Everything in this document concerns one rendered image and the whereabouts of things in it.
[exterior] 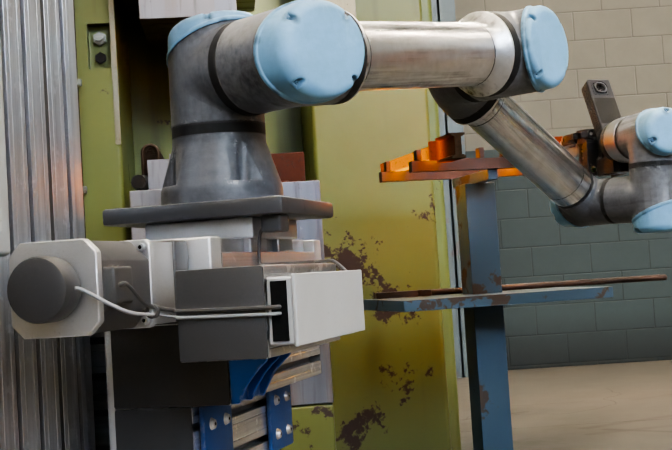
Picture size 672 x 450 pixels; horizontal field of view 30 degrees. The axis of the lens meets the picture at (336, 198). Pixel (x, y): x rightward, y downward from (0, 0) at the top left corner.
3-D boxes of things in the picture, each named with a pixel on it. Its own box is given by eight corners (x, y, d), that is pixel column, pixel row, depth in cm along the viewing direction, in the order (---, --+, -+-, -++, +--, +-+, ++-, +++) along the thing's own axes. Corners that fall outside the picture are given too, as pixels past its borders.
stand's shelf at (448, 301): (613, 297, 230) (612, 286, 230) (404, 312, 221) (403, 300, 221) (549, 296, 259) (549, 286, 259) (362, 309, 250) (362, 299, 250)
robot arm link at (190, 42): (226, 134, 164) (220, 32, 165) (294, 120, 155) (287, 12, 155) (150, 131, 156) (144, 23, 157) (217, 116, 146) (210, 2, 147)
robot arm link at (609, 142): (612, 115, 203) (657, 114, 205) (599, 119, 207) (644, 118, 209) (615, 161, 202) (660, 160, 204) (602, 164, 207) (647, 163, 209)
